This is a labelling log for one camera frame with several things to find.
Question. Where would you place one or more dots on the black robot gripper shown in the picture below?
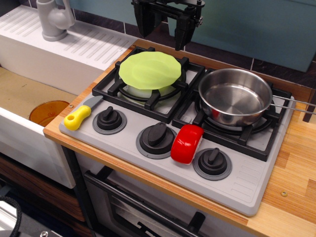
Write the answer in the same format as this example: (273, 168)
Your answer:
(149, 15)

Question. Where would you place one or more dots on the green plastic lettuce leaf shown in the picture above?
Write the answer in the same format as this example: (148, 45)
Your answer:
(150, 70)

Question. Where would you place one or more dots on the black left burner grate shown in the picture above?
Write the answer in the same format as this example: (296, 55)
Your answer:
(160, 104)

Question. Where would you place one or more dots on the black burner grate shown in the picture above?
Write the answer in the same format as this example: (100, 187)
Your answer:
(254, 140)
(160, 104)

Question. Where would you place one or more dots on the grey toy stove top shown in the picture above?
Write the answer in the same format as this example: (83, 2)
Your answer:
(242, 190)

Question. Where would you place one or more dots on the stainless steel pan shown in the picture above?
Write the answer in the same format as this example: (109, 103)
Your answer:
(236, 97)

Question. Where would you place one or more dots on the grey toy faucet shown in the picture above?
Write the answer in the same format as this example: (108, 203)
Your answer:
(54, 21)

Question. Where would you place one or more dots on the black left stove knob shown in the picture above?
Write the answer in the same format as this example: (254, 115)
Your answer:
(109, 121)

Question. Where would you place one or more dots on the black stove knob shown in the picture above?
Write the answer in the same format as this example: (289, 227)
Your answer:
(212, 164)
(155, 141)
(109, 121)

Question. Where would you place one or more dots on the black middle stove knob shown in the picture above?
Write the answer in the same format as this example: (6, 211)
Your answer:
(155, 141)

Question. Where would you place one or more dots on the white toy sink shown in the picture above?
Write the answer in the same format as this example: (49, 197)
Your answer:
(34, 71)

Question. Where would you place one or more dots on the black right burner grate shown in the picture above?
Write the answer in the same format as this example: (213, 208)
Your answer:
(254, 140)

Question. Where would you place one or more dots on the black right stove knob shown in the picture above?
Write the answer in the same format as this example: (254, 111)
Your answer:
(212, 164)

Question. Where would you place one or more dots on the orange plastic bowl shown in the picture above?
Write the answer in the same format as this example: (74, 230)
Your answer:
(44, 113)

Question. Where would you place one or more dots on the toy oven door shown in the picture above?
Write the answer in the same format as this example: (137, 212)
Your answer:
(139, 211)

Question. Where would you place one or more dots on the yellow handled toy knife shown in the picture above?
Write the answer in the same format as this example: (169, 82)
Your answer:
(80, 116)

